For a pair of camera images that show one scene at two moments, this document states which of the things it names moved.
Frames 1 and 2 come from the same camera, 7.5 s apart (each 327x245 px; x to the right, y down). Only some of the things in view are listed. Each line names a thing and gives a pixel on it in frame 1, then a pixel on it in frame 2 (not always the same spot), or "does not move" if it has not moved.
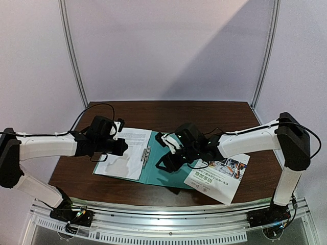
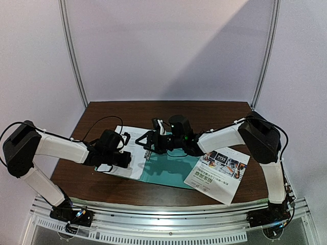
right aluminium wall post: x=261 y=79 does not move
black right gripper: x=171 y=158 → x=154 y=140
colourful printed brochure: x=220 y=178 does not move
